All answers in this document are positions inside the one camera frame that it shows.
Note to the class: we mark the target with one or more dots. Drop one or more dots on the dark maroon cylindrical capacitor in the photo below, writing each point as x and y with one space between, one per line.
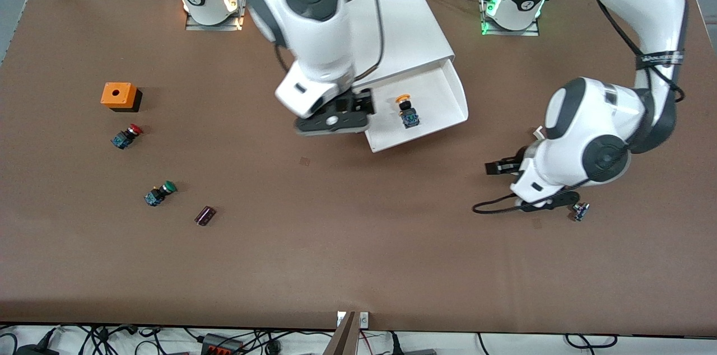
205 215

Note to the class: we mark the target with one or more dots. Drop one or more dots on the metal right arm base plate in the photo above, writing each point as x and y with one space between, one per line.
241 19

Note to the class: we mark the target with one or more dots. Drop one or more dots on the small white table bracket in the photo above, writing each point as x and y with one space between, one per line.
340 319
364 320

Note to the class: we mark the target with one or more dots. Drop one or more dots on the small blue silver component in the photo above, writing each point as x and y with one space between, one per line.
580 211

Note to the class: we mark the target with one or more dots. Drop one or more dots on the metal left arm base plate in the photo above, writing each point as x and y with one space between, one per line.
510 32

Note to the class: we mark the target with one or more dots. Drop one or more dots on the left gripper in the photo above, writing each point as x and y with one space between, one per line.
520 164

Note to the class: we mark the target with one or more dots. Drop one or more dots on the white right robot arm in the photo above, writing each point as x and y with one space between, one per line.
313 24

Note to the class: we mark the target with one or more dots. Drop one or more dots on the black power strip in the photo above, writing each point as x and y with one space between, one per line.
221 345

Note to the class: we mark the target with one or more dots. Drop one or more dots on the red push button switch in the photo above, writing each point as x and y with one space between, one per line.
124 138

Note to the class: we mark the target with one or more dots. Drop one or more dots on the yellow push button switch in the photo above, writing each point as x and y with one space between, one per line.
409 116

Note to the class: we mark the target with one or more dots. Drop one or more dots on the green push button switch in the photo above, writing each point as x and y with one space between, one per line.
157 195

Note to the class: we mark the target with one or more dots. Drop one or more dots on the brown wooden post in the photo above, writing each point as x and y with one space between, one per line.
343 338

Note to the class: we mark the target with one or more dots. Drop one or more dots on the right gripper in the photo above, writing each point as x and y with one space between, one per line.
352 102

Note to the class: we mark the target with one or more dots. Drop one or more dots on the orange button enclosure box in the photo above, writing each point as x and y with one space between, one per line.
117 94

